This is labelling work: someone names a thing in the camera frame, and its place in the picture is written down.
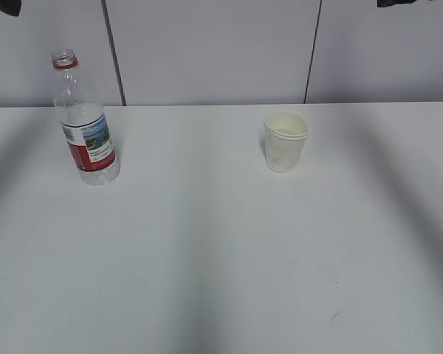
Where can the white paper cup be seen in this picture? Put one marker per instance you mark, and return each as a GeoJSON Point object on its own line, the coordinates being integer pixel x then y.
{"type": "Point", "coordinates": [285, 134]}

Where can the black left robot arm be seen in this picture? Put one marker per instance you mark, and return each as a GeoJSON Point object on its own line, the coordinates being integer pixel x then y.
{"type": "Point", "coordinates": [11, 7]}

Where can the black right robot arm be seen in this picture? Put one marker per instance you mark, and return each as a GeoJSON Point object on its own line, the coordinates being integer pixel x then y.
{"type": "Point", "coordinates": [391, 3]}

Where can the clear plastic water bottle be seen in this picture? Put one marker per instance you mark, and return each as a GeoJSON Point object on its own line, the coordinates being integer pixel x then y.
{"type": "Point", "coordinates": [83, 121]}

